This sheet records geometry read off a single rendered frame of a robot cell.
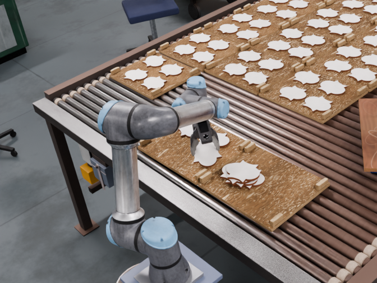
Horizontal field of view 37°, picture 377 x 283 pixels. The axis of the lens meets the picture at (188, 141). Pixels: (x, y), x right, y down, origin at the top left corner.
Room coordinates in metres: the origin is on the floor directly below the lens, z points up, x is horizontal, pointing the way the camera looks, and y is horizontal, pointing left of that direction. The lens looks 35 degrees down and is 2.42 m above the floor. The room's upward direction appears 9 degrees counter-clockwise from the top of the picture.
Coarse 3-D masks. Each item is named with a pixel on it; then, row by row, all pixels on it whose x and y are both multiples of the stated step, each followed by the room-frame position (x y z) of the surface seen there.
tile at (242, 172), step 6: (228, 168) 1.82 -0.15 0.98; (234, 168) 1.81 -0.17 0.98; (240, 168) 1.81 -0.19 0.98; (246, 168) 1.80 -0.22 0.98; (252, 168) 1.79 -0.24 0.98; (228, 174) 1.79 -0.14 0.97; (234, 174) 1.78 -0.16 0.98; (240, 174) 1.77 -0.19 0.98; (246, 174) 1.76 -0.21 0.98; (252, 174) 1.76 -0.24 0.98; (258, 174) 1.75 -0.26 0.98; (240, 180) 1.73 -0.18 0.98; (246, 180) 1.74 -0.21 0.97; (252, 180) 1.73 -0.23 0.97
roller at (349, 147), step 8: (208, 80) 2.69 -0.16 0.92; (216, 88) 2.61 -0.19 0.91; (224, 88) 2.58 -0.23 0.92; (232, 96) 2.51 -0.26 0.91; (240, 96) 2.48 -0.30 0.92; (248, 104) 2.41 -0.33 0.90; (256, 104) 2.38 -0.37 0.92; (272, 112) 2.29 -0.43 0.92; (280, 112) 2.27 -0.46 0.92; (288, 120) 2.20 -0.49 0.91; (296, 120) 2.18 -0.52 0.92; (304, 128) 2.12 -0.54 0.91; (312, 128) 2.10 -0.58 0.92; (320, 136) 2.04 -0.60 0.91; (328, 136) 2.02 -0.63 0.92; (336, 144) 1.97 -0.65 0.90; (344, 144) 1.94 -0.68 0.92; (352, 144) 1.93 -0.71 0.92; (352, 152) 1.90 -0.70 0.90; (360, 152) 1.87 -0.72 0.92
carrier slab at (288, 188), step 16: (240, 160) 1.92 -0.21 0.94; (256, 160) 1.91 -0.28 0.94; (272, 160) 1.89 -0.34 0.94; (272, 176) 1.78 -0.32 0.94; (288, 176) 1.76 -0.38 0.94; (304, 176) 1.75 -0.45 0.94; (208, 192) 1.76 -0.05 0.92; (224, 192) 1.73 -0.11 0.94; (240, 192) 1.71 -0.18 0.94; (256, 192) 1.70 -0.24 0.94; (272, 192) 1.68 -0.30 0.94; (288, 192) 1.67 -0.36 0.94; (304, 192) 1.66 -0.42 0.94; (320, 192) 1.65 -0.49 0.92; (240, 208) 1.62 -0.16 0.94; (256, 208) 1.61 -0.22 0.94; (272, 208) 1.59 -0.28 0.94; (288, 208) 1.58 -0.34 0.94
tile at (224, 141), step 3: (219, 135) 2.12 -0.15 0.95; (222, 135) 2.11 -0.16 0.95; (225, 135) 2.11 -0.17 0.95; (219, 138) 2.09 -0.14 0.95; (222, 138) 2.09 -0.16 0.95; (225, 138) 2.09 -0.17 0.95; (228, 138) 2.08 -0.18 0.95; (219, 141) 2.07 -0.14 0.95; (222, 141) 2.06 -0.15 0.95; (225, 141) 2.06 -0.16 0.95; (228, 141) 2.06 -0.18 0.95; (213, 144) 2.05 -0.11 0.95; (219, 144) 2.05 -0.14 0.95; (222, 144) 2.04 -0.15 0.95; (225, 144) 2.04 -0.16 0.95; (222, 147) 2.04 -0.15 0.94
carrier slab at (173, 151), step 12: (180, 132) 2.21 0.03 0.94; (228, 132) 2.15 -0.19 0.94; (156, 144) 2.14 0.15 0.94; (168, 144) 2.12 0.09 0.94; (180, 144) 2.11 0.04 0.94; (228, 144) 2.05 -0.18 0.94; (156, 156) 2.05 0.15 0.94; (168, 156) 2.03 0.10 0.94; (180, 156) 2.02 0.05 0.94; (192, 156) 2.00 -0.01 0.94; (228, 156) 1.96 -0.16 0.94; (180, 168) 1.93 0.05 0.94; (192, 168) 1.92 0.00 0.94; (216, 168) 1.89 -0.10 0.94; (192, 180) 1.84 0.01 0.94
